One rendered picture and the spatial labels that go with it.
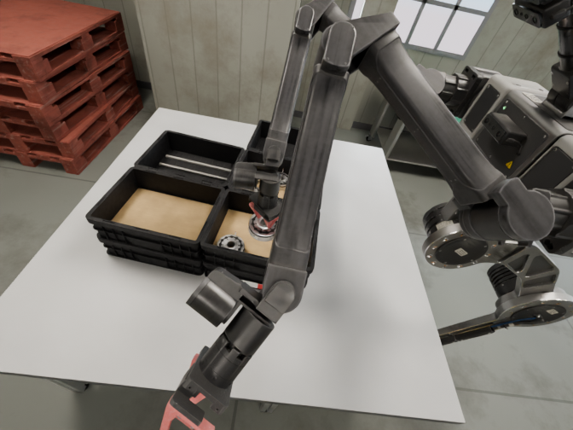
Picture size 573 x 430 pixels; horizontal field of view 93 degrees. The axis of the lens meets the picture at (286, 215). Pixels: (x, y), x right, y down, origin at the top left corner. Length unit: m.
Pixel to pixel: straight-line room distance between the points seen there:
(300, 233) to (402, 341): 0.90
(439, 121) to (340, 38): 0.20
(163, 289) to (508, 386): 2.11
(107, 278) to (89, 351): 0.26
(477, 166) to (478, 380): 1.88
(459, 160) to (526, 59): 3.71
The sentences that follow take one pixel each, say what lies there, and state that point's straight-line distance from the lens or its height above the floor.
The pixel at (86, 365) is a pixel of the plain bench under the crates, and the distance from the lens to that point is 1.13.
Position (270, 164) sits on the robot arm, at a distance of 0.72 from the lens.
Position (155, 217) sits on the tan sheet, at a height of 0.83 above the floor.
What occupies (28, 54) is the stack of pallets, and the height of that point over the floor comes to 0.89.
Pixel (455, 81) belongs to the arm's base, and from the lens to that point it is 0.98.
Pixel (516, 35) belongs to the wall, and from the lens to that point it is 4.03.
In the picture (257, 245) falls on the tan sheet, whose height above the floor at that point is 0.83.
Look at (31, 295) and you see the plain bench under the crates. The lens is 1.32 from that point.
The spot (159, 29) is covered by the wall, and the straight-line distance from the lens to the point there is 2.88.
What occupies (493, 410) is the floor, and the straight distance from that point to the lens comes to 2.28.
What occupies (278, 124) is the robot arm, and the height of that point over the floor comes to 1.34.
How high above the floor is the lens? 1.71
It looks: 47 degrees down
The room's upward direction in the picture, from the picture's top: 14 degrees clockwise
